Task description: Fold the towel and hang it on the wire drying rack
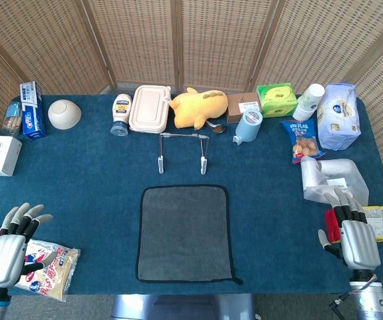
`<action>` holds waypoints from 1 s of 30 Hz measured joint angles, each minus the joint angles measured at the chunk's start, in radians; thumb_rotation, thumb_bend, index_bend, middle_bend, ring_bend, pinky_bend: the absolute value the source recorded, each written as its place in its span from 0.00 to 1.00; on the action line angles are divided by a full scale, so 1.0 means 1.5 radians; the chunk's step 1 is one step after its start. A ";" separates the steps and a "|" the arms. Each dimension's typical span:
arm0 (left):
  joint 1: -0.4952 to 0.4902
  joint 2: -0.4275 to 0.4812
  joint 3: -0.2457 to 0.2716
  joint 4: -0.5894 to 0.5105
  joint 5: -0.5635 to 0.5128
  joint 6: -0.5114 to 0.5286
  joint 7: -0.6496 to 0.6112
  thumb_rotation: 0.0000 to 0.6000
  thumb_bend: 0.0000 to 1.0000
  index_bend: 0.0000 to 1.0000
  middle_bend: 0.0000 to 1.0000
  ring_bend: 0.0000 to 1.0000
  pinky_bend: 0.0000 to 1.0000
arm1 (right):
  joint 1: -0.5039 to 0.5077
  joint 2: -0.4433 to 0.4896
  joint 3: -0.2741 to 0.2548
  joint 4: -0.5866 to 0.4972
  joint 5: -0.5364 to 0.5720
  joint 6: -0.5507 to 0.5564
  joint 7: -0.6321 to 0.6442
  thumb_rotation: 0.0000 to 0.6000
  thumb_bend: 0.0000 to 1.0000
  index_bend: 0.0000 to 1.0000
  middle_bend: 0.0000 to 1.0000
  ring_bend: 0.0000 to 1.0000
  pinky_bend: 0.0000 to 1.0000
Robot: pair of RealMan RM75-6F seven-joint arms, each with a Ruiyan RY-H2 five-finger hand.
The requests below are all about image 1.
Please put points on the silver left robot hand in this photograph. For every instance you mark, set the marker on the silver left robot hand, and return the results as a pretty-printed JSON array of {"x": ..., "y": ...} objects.
[{"x": 3, "y": 256}]

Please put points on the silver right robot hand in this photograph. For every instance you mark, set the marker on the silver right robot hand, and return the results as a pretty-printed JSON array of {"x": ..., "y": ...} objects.
[{"x": 360, "y": 245}]

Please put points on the blue and grey cloth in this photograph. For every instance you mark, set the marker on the blue and grey cloth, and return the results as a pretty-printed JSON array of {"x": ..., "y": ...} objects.
[{"x": 185, "y": 233}]

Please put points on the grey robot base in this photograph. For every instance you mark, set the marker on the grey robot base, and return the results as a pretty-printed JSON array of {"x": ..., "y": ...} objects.
[{"x": 178, "y": 308}]

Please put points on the yellow red biscuit pack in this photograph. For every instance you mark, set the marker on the yellow red biscuit pack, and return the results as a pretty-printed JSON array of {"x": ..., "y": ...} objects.
[{"x": 380, "y": 223}]

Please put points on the red white blue food bag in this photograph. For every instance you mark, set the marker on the red white blue food bag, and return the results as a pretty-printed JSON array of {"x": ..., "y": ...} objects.
[{"x": 54, "y": 270}]

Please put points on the translucent white plastic bag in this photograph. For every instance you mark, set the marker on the translucent white plastic bag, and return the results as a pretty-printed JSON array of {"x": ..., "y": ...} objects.
[{"x": 331, "y": 173}]

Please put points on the white box with black print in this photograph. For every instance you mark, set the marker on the white box with black print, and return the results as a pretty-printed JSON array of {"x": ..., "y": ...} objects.
[{"x": 3, "y": 155}]

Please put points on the teal table cloth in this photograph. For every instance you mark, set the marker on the teal table cloth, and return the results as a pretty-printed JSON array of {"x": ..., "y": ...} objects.
[{"x": 88, "y": 186}]

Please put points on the blue cookie snack bag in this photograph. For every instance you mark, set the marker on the blue cookie snack bag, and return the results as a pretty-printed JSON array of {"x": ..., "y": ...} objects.
[{"x": 301, "y": 140}]

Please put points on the white and lilac soft pack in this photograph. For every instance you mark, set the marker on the white and lilac soft pack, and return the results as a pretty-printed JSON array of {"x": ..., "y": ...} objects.
[{"x": 338, "y": 116}]

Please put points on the clear pack of sticks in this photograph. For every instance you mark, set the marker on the clear pack of sticks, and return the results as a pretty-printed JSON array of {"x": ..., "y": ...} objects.
[{"x": 12, "y": 120}]

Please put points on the blue toothpaste box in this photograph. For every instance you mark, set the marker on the blue toothpaste box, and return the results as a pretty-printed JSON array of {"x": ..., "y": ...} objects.
[{"x": 33, "y": 113}]

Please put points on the stack of paper cups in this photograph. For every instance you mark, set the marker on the stack of paper cups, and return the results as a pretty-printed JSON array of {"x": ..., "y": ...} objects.
[{"x": 308, "y": 101}]

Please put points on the beige upturned bowl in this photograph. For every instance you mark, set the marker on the beige upturned bowl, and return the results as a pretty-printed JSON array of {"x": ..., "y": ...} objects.
[{"x": 64, "y": 115}]

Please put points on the light blue cylinder holder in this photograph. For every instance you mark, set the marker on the light blue cylinder holder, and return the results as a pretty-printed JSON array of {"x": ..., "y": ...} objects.
[{"x": 248, "y": 128}]

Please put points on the green tissue pack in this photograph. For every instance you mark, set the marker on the green tissue pack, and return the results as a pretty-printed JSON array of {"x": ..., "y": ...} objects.
[{"x": 276, "y": 100}]

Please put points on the metal spoon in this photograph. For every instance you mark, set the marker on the metal spoon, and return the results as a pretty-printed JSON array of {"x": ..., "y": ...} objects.
[{"x": 217, "y": 128}]

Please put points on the brown cardboard box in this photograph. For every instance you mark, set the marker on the brown cardboard box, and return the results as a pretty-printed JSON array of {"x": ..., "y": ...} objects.
[{"x": 236, "y": 106}]

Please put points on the mayonnaise squeeze bottle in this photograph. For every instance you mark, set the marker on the mayonnaise squeeze bottle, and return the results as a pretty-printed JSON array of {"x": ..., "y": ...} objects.
[{"x": 122, "y": 110}]

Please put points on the beige lidded lunch box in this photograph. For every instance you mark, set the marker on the beige lidded lunch box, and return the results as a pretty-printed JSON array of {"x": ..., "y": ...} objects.
[{"x": 148, "y": 108}]

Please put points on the yellow plush toy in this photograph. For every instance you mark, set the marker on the yellow plush toy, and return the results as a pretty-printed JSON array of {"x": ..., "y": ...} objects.
[{"x": 198, "y": 106}]

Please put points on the woven folding screen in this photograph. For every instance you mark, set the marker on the woven folding screen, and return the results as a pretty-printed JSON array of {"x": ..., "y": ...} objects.
[{"x": 138, "y": 40}]

